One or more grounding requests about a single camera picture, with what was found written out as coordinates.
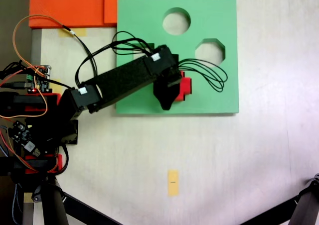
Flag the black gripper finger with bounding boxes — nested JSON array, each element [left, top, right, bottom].
[[153, 81, 181, 112]]

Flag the red cross columnar block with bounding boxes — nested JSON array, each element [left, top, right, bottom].
[[173, 70, 193, 103]]

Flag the orange flat block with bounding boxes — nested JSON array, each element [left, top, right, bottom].
[[28, 0, 146, 29]]

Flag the green shape sorting board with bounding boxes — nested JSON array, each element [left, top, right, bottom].
[[115, 0, 240, 116]]

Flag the yellow tape label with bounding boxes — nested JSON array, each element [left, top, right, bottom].
[[167, 170, 180, 197]]

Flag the yellow masking tape piece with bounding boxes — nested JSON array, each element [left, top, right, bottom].
[[58, 27, 87, 38], [50, 78, 63, 95]]

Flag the red black table clamp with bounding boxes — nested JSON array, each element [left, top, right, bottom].
[[0, 153, 63, 176], [0, 91, 62, 112]]

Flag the black circuit board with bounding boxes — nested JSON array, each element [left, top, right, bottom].
[[7, 119, 42, 158]]

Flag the black notched tripod leg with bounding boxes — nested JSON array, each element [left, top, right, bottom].
[[238, 173, 319, 225]]

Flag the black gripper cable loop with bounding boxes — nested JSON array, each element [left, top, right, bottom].
[[177, 58, 229, 94]]

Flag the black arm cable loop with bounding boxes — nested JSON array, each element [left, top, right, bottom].
[[75, 30, 156, 89]]

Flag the long black cable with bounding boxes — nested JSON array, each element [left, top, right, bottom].
[[61, 24, 99, 78]]

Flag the black USB cable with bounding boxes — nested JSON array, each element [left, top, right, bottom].
[[0, 81, 26, 89]]

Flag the thin orange wire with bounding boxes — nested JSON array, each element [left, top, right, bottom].
[[12, 14, 66, 73]]

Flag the blue white braided cable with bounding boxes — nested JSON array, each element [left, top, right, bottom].
[[10, 183, 23, 225]]

